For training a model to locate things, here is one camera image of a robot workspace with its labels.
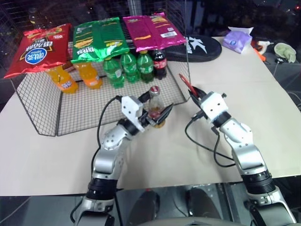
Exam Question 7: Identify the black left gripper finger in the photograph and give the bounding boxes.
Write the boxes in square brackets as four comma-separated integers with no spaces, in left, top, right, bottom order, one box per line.
[137,91,151,104]
[153,103,174,125]

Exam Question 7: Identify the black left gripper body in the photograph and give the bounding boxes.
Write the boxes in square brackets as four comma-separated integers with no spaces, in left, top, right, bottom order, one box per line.
[139,112,158,129]

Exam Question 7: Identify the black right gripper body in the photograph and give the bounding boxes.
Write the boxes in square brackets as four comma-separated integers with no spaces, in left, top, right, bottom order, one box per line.
[196,92,208,108]

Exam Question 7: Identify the glass bottle with red cap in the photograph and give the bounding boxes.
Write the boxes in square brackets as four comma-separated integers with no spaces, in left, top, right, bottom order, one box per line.
[147,86,167,129]

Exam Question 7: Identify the red bottle opener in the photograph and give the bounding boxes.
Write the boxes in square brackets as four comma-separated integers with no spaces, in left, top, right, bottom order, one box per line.
[178,73,197,94]

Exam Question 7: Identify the green soda bottle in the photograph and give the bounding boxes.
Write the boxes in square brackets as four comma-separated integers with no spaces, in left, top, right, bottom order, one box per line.
[136,50,155,84]
[120,52,141,83]
[103,57,125,89]

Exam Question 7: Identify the dark cola bottle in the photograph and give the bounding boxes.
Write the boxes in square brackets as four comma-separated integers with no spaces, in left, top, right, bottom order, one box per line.
[151,48,168,81]

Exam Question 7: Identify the orange soda bottle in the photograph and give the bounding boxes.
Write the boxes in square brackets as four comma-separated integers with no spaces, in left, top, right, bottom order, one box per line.
[47,65,79,94]
[75,61,103,90]

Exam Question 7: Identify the clear plastic bottle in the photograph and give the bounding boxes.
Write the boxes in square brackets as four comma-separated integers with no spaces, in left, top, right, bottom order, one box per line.
[27,7,54,31]

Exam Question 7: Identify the black bag with white logo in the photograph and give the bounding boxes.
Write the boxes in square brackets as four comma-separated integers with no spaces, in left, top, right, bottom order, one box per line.
[164,34,222,63]

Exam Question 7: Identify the purple tissue pack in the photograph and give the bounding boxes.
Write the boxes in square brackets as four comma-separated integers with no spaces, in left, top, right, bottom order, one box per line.
[222,26,254,55]

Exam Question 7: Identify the magenta chip bag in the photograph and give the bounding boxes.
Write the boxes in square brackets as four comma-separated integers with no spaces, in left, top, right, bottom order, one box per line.
[122,13,188,53]

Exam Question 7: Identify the small orange tool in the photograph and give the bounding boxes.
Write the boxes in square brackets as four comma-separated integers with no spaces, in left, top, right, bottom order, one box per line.
[253,48,268,62]

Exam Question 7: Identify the green chip bag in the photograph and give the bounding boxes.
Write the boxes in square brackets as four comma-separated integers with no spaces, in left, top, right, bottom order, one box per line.
[70,16,130,64]

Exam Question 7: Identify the brown snack packet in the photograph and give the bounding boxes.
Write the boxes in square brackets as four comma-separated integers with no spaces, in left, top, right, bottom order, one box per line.
[63,60,76,73]

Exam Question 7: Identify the white glue gun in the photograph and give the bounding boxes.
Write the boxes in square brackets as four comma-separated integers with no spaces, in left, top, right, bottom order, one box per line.
[255,40,275,51]

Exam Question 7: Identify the pale green cloth lump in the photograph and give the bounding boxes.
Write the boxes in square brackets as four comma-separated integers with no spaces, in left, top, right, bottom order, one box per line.
[274,42,297,64]

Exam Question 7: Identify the red chip bag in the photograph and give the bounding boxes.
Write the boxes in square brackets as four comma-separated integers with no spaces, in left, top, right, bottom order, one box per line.
[3,23,72,80]

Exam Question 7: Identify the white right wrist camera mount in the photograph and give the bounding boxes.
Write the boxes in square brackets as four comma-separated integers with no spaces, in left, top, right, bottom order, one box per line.
[199,91,229,123]

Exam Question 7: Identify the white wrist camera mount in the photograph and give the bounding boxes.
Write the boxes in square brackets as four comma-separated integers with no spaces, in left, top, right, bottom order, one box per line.
[199,91,229,123]
[121,95,145,132]

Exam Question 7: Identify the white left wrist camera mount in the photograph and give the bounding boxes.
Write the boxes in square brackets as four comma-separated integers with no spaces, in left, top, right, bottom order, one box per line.
[121,95,145,132]

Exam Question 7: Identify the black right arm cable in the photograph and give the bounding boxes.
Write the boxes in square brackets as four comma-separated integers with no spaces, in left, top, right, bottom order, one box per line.
[184,112,237,168]

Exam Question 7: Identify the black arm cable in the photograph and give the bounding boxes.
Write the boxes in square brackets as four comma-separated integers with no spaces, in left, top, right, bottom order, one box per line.
[184,112,237,168]
[90,95,123,176]

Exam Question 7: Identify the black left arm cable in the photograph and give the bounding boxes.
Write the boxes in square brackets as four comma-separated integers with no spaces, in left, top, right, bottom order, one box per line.
[90,95,123,176]

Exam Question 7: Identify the black wire mesh rack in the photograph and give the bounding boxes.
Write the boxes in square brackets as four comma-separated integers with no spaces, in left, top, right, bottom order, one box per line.
[4,14,191,137]

